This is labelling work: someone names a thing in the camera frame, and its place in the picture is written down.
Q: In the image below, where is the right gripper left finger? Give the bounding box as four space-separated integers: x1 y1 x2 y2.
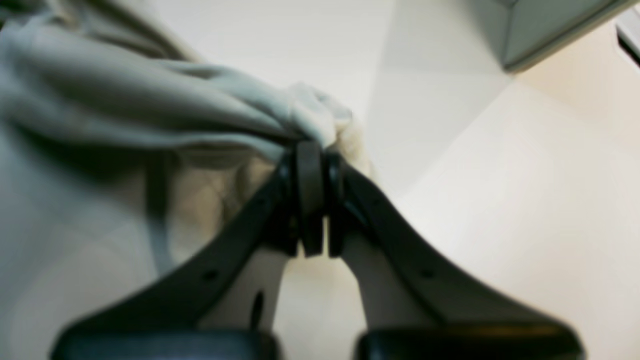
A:
50 141 325 360

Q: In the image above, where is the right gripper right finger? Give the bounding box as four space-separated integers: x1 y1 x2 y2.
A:
324 152 586 360

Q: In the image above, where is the beige t-shirt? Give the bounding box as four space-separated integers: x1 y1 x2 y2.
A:
1 0 375 360

